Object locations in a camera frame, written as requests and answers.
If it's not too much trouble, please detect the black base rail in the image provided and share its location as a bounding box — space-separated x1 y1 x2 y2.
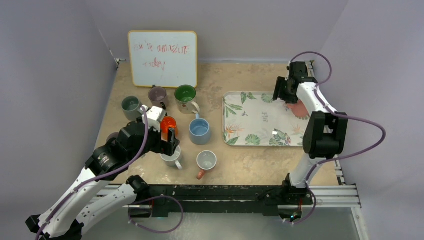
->
126 175 314 222

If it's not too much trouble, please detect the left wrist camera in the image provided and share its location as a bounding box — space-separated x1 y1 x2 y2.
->
138 105 166 132

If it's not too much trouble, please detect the light blue mug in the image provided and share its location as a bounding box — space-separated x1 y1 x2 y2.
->
160 146 183 170
188 113 212 145

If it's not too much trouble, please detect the grey-green ceramic mug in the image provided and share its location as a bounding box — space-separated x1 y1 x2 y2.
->
121 95 143 122

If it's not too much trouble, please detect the pink mug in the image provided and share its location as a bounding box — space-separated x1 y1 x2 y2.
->
285 100 310 120
196 150 218 180

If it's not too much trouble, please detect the pink mug back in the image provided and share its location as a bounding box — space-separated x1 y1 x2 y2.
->
285 100 310 120

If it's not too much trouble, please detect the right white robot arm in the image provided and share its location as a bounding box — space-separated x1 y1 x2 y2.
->
272 61 348 204

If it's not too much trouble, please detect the purple mug black handle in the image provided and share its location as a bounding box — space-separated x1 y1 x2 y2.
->
148 86 169 110

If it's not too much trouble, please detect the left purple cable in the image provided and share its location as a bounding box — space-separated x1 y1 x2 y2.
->
34 105 150 240

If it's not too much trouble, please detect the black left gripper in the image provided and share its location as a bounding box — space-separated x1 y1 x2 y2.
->
129 121 179 163

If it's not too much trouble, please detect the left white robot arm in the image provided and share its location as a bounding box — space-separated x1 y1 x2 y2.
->
25 118 180 240

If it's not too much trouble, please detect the pink mug front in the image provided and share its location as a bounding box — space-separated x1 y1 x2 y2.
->
196 150 218 180

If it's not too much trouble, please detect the bright orange mug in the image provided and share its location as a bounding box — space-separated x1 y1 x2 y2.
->
160 116 179 141

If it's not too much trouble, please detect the cream illustrated mug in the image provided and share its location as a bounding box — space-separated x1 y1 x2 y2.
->
174 85 201 115

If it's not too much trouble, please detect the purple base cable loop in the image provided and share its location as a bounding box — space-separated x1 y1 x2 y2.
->
127 195 185 235

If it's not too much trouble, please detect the white dry-erase board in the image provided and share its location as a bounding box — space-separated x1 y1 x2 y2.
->
127 30 198 89

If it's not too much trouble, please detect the lilac ribbed mug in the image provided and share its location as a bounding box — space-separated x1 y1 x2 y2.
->
106 132 119 144

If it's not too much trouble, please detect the light blue mug back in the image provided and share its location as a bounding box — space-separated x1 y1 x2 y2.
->
188 113 212 145

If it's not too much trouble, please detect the light blue mug front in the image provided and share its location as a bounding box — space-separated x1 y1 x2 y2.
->
160 146 183 170

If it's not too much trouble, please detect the leaf-patterned serving tray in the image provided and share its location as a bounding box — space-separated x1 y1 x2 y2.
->
222 91 309 147

